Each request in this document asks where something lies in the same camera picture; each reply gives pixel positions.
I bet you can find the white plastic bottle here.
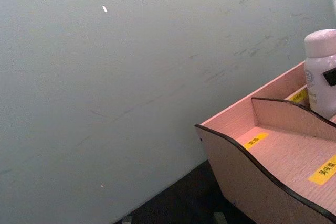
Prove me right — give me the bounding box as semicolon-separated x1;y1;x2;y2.
303;28;336;120

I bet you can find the plain pale wall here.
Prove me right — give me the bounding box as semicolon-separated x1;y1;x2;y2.
0;0;336;224

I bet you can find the black table cloth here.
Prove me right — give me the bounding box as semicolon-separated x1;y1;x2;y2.
114;160;256;224

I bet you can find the pale wooden organizer tray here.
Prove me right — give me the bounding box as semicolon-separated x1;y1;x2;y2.
194;60;336;224

